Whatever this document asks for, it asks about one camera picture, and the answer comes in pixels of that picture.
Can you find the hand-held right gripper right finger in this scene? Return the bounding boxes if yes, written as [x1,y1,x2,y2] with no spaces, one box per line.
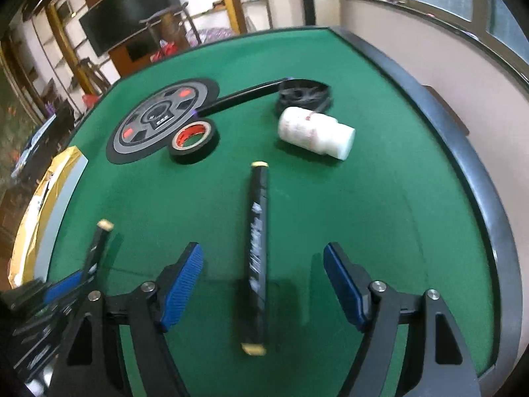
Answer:
[323,242,483,397]

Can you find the dark wooden chair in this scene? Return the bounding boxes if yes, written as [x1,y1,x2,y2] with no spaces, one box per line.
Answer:
[139,2,203,49]

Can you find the black television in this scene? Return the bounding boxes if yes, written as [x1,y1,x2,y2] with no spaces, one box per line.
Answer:
[78,0,180,56]

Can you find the thin black rod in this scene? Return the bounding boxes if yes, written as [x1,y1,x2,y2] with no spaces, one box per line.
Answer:
[194,77,292,117]

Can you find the yellow framed wall shelf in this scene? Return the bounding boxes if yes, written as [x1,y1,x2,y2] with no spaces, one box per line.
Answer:
[174,0,274,37]

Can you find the black tape roll red core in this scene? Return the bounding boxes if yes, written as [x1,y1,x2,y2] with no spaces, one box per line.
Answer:
[169,119,221,165]

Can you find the black marker yellow caps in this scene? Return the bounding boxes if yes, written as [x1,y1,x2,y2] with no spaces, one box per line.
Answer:
[240,161,270,356]
[78,220,115,283]

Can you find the red plastic bag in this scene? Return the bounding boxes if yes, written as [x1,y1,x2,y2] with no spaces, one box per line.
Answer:
[150,40,177,62]

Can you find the white plastic bottle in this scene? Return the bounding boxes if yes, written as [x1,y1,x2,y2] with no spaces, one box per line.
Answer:
[278,107,356,161]

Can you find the brown wooden television cabinet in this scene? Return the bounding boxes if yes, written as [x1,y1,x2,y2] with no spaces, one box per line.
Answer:
[108,29,167,77]

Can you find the round grey table centre panel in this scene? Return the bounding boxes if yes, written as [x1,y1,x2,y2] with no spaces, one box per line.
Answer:
[105,76,221,165]

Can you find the white cloth mat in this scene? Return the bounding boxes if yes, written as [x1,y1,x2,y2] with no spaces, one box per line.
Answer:
[8,146,90,290]

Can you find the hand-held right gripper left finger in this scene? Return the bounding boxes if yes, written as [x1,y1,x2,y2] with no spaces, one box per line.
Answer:
[49,242,205,397]

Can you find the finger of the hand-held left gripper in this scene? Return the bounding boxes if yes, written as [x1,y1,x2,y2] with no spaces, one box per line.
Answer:
[41,271,89,304]

